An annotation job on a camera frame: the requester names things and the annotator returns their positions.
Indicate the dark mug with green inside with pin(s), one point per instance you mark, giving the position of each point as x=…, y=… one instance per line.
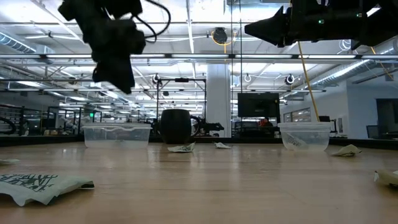
x=175, y=126

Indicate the large black monitor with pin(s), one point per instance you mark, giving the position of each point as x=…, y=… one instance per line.
x=258, y=104

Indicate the black metal stand frame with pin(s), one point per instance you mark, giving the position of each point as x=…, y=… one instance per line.
x=182, y=80

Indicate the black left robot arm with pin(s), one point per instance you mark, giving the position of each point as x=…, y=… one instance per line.
x=124, y=6

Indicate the black aluminium table frame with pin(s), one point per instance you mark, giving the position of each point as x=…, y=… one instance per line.
x=46, y=140

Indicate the black background robot arm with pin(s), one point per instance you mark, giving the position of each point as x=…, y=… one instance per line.
x=211, y=127

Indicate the person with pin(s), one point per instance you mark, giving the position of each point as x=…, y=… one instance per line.
x=266, y=122

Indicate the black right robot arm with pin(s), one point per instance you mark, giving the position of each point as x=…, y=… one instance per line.
x=382, y=31

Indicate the white truvia packet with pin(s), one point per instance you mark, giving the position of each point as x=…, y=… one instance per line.
x=221, y=145

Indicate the yellow pole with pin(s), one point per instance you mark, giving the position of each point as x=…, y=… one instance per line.
x=308, y=81

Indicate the clear rectangular plastic container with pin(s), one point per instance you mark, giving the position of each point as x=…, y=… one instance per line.
x=116, y=137

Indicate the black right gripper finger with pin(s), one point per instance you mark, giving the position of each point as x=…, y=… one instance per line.
x=273, y=28

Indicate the clear round plastic container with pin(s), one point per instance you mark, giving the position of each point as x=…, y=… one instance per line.
x=306, y=137

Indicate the white building column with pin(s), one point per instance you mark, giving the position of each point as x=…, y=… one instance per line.
x=219, y=99

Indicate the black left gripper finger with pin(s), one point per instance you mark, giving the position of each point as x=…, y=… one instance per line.
x=116, y=76

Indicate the pale green stevia packet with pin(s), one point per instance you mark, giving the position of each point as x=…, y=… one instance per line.
x=37, y=189
x=346, y=151
x=7, y=161
x=388, y=177
x=182, y=148
x=293, y=141

